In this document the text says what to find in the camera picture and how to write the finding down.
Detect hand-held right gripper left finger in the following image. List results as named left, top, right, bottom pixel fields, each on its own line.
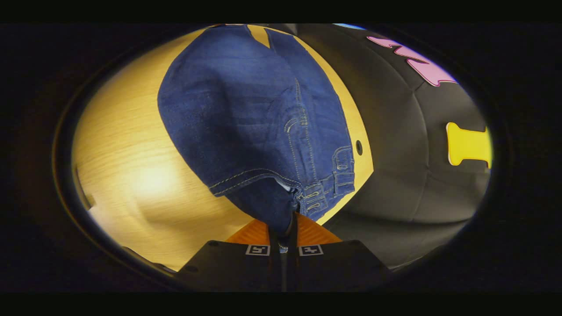
left=177, top=219, right=282, bottom=293

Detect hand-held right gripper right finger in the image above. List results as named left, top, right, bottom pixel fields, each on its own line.
left=285, top=212, right=392, bottom=293

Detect blue denim jeans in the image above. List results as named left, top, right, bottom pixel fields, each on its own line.
left=157, top=24, right=357, bottom=238

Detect black backdrop cloth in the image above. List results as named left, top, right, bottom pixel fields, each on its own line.
left=281, top=24, right=493, bottom=271

